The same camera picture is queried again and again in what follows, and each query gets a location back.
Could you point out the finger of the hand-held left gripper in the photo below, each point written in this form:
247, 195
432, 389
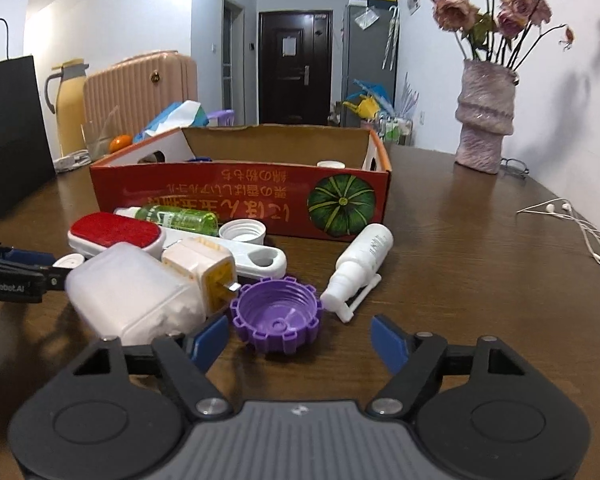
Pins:
55, 276
27, 256

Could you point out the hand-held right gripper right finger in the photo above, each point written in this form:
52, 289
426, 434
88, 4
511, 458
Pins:
387, 342

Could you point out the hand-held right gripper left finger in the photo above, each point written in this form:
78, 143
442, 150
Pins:
207, 342

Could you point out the small white lid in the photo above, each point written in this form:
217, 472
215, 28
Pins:
70, 261

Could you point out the purple ridged cap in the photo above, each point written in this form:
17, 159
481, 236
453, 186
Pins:
275, 310

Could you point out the translucent white container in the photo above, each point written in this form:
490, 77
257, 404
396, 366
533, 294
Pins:
130, 285

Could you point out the red and white box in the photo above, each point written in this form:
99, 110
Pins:
115, 230

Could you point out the white yellow plug adapter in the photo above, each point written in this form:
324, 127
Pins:
200, 265

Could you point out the white spray bottle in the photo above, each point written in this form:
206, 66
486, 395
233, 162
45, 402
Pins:
365, 250

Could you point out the white threaded cap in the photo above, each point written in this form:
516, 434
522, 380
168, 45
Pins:
242, 232

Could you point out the green clear bottle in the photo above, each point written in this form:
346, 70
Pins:
190, 220

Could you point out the red cardboard box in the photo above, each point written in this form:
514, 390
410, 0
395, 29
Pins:
260, 195

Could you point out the black paper bag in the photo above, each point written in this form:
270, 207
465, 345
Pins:
10, 125

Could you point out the clear glass cup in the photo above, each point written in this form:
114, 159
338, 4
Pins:
97, 141

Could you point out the orange fruit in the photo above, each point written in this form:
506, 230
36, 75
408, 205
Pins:
120, 143

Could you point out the yellow thermos jug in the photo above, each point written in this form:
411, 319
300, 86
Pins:
70, 110

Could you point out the blue ridged cap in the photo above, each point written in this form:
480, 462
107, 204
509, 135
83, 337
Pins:
200, 159

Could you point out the white round lid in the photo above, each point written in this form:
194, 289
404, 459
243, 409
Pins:
330, 164

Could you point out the pink ribbed suitcase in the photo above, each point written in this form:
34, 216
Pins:
140, 90

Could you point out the blue tissue pack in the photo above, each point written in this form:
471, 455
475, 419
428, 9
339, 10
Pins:
177, 114

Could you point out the black eyeglasses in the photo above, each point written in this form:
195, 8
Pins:
515, 167

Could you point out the purple plastic stool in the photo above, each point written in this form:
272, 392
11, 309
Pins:
222, 116

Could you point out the yellow plastic item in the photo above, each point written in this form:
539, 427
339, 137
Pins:
362, 107

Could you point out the pink textured vase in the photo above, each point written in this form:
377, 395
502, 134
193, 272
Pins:
482, 120

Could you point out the purple wing decoration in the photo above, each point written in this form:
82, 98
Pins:
409, 95

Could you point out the blue open umbrella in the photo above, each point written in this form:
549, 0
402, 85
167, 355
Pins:
375, 91

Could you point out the dark entrance door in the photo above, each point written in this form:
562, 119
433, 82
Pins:
280, 90

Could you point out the grey interior door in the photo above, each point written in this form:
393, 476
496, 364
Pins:
232, 60

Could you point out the grey refrigerator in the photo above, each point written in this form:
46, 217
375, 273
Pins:
365, 60

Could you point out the clear folded umbrella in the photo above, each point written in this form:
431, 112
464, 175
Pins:
390, 40

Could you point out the white paper notice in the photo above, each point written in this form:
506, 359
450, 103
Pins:
289, 47

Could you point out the clear plastic bag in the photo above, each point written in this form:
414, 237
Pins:
366, 18

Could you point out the dried pink rose bouquet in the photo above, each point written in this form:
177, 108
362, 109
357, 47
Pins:
455, 10

